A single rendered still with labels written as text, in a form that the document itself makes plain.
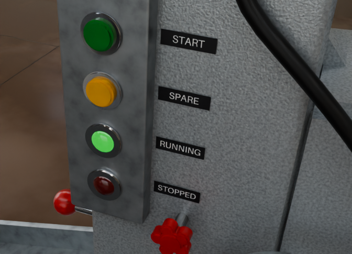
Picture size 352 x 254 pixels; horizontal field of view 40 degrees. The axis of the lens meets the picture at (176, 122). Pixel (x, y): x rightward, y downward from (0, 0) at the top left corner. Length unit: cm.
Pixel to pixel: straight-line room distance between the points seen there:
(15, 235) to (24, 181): 164
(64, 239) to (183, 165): 44
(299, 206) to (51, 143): 241
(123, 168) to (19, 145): 237
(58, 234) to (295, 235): 48
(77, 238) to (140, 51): 50
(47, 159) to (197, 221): 222
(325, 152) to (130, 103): 17
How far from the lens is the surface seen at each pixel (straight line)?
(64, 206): 59
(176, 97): 41
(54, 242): 87
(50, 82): 343
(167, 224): 45
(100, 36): 39
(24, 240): 91
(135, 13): 38
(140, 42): 38
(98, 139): 44
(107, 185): 46
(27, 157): 271
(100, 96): 41
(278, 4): 36
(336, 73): 46
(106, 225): 54
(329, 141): 42
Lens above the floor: 157
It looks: 32 degrees down
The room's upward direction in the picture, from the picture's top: 4 degrees clockwise
